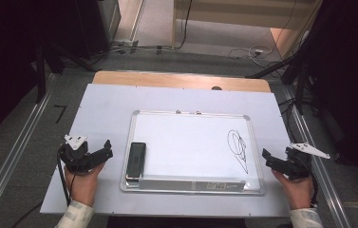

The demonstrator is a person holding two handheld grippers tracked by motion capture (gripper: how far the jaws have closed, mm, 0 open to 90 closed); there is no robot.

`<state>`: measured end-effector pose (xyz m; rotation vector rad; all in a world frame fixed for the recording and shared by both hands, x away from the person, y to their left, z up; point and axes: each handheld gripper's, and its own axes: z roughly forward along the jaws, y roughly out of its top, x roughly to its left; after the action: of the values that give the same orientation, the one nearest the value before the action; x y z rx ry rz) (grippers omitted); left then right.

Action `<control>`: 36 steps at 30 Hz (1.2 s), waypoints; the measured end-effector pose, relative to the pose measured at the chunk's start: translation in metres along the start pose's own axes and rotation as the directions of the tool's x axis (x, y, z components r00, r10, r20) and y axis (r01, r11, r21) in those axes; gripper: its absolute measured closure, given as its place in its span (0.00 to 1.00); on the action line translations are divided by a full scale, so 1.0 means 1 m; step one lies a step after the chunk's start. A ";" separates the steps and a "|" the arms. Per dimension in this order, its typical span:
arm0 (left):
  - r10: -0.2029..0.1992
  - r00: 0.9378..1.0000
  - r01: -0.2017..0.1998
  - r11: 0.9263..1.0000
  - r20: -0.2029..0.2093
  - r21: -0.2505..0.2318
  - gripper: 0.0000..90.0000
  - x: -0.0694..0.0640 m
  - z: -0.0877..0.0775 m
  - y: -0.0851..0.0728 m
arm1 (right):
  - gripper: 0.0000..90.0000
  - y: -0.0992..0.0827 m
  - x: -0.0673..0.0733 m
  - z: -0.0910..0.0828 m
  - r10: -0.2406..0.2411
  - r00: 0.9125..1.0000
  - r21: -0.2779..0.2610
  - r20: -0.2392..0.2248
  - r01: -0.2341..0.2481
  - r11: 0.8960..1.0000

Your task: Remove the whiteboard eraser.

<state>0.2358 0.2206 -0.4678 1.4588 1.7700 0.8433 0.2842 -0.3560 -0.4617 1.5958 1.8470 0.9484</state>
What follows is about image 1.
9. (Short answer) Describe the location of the metal floor rail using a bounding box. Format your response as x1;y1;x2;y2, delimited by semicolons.
281;85;354;228
0;73;59;228

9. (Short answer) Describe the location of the dark curtain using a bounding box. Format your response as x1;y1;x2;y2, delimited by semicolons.
0;0;73;150
306;0;358;198

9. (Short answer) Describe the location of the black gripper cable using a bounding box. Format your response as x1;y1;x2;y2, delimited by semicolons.
56;146;77;207
309;175;320;207

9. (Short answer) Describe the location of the black metal stand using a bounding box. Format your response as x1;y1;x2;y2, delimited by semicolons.
35;39;48;105

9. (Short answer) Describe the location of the bundle of floor cables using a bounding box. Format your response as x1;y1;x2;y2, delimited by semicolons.
90;39;175;66

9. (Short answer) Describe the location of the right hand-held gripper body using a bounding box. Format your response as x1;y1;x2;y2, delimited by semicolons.
284;142;331;181

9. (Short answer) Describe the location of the wooden shelf unit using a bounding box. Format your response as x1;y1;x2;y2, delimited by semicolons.
171;0;324;58

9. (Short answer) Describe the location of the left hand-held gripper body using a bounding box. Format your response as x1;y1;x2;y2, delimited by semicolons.
57;134;104;175

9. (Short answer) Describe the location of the person's left hand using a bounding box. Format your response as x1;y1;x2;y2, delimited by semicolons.
64;161;106;207

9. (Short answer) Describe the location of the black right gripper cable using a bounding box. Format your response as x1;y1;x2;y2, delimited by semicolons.
309;175;320;207

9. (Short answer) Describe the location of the person's right hand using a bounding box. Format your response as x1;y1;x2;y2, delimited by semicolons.
271;169;315;211

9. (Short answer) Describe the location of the silver framed whiteboard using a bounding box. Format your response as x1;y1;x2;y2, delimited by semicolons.
120;109;267;196

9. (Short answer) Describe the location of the black tripod stand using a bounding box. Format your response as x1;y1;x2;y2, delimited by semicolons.
245;47;318;117

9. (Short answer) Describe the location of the large white table board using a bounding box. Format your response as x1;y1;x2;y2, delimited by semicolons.
39;83;317;219

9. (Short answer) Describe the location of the dark cabinet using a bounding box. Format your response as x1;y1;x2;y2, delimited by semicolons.
70;0;122;61

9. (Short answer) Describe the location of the black hanging cable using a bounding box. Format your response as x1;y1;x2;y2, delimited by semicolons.
175;0;194;51

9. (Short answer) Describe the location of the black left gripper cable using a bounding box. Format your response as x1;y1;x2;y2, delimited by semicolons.
56;146;77;207

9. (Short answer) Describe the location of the wooden table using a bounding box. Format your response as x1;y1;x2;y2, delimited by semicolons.
91;69;273;94

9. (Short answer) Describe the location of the white floor cable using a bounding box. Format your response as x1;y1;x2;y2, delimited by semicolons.
227;45;277;68

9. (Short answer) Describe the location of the black whiteboard eraser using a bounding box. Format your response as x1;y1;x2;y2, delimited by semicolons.
125;142;147;180

